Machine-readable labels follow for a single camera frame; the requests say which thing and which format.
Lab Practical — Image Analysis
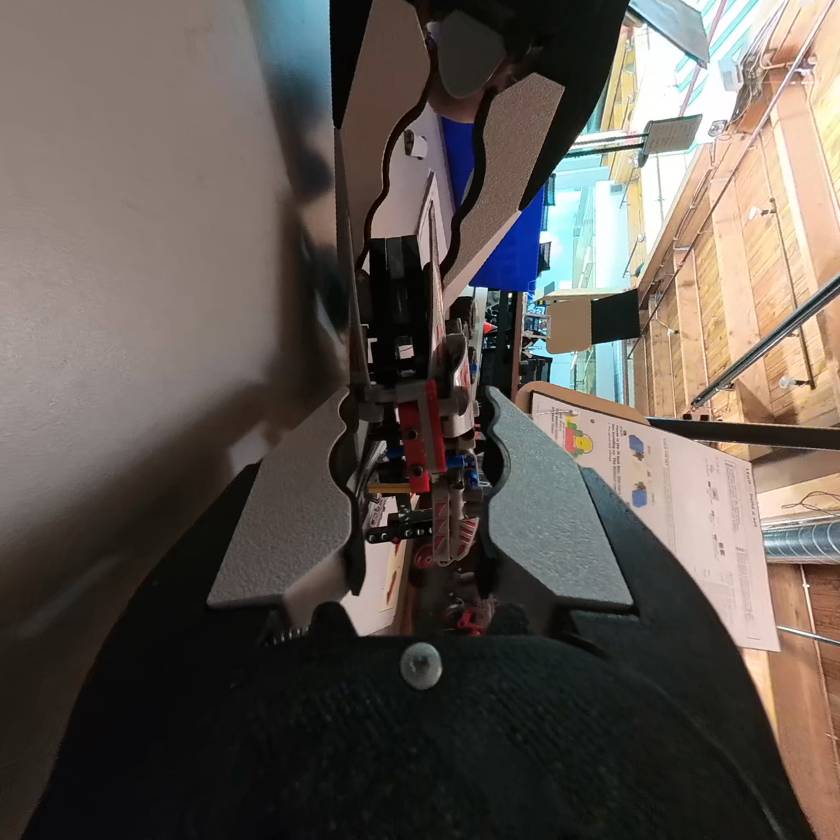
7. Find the black ceiling rail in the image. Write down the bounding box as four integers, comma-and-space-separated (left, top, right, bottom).
692, 272, 840, 409

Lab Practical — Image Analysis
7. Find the sign on stand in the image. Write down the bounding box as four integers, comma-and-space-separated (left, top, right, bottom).
567, 115, 704, 168

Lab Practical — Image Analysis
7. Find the blue storage bin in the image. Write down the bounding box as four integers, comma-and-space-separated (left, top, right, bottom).
440, 115, 547, 291

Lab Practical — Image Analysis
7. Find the silver air duct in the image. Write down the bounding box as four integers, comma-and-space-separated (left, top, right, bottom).
761, 514, 840, 565

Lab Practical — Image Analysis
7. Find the black metal bar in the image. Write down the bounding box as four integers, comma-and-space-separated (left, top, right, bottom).
646, 416, 840, 452

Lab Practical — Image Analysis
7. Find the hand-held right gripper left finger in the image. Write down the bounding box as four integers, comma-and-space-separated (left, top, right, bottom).
207, 387, 368, 610

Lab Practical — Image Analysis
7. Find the toy brick monster truck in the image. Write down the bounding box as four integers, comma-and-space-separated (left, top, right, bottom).
351, 233, 493, 568

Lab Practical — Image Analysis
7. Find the tan and black board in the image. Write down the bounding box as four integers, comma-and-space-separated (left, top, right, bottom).
545, 289, 642, 355

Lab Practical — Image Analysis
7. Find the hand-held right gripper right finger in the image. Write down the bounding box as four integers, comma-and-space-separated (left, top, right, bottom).
479, 385, 635, 616

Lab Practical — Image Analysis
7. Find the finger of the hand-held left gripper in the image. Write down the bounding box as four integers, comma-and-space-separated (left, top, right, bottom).
333, 0, 434, 273
435, 8, 567, 301

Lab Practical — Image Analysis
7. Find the brown cardboard board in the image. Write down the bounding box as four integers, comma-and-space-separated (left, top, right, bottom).
515, 381, 651, 427

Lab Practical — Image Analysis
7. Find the printed instruction sheet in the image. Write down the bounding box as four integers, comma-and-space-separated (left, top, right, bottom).
528, 392, 782, 652

